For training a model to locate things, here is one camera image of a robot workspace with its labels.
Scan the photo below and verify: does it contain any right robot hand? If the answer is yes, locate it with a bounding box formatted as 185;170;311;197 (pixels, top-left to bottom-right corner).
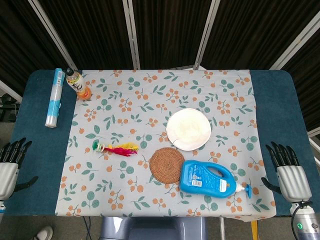
260;141;313;203

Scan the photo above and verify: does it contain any orange drink bottle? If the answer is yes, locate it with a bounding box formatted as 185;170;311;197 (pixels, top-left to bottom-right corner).
65;67;93;101

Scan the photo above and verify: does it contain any blue detergent pump bottle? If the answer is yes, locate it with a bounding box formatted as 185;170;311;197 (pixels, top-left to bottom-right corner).
178;159;253;200

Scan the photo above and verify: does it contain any round woven rattan coaster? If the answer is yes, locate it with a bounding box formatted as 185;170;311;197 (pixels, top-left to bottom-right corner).
149;146;186;185

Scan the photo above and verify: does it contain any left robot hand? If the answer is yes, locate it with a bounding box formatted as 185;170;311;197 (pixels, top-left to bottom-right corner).
0;137;39;201

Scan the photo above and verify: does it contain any colourful feather shuttlecock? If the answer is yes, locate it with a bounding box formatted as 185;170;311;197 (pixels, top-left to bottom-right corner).
91;140;140;158

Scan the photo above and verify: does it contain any dark blue table cover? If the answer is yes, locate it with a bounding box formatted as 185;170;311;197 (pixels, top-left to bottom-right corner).
3;69;315;218

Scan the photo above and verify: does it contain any white paper plate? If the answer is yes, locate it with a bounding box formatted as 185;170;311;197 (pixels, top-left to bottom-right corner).
165;107;211;152

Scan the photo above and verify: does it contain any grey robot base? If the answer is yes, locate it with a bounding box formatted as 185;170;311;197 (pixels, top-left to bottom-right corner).
99;216;209;240

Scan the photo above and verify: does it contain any white shoe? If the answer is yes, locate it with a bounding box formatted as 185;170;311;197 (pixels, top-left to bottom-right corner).
31;225;54;240

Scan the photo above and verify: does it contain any floral tablecloth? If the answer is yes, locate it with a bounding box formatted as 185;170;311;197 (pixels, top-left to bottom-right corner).
54;68;277;222

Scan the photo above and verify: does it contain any blue cable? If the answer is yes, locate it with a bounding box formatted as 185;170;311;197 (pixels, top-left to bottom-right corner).
82;216;91;240

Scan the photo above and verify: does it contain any rolled plastic bag roll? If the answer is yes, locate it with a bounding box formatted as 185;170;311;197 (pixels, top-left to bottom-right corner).
44;67;66;128

